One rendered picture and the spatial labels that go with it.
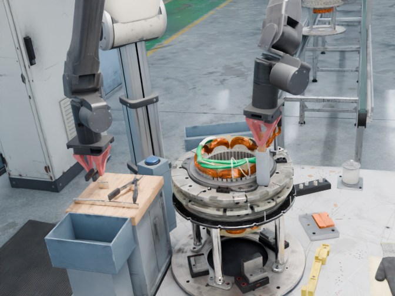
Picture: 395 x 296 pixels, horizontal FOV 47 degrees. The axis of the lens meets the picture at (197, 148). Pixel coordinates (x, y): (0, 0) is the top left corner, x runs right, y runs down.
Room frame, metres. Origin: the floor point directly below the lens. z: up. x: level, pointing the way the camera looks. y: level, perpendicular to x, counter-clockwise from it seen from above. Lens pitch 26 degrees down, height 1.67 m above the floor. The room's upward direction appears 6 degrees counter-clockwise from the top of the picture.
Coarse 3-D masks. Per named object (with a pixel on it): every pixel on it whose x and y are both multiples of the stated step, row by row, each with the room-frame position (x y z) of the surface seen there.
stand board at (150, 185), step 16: (112, 176) 1.13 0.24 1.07; (128, 176) 1.12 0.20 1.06; (144, 176) 1.11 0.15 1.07; (160, 176) 1.10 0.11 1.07; (96, 192) 1.05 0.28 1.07; (128, 192) 1.03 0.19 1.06; (144, 192) 1.02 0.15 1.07; (80, 208) 0.97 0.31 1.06; (96, 208) 0.96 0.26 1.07; (112, 208) 0.96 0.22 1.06; (128, 208) 0.95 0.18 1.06; (144, 208) 0.96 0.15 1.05
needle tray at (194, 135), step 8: (184, 128) 1.42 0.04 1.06; (192, 128) 1.43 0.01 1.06; (200, 128) 1.43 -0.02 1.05; (208, 128) 1.43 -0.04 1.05; (216, 128) 1.43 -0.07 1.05; (224, 128) 1.43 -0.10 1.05; (232, 128) 1.43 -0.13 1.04; (240, 128) 1.43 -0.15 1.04; (248, 128) 1.43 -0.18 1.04; (192, 136) 1.43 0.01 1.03; (200, 136) 1.43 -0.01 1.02; (208, 136) 1.42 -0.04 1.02; (216, 136) 1.32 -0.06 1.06; (248, 136) 1.32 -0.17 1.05; (192, 144) 1.32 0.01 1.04
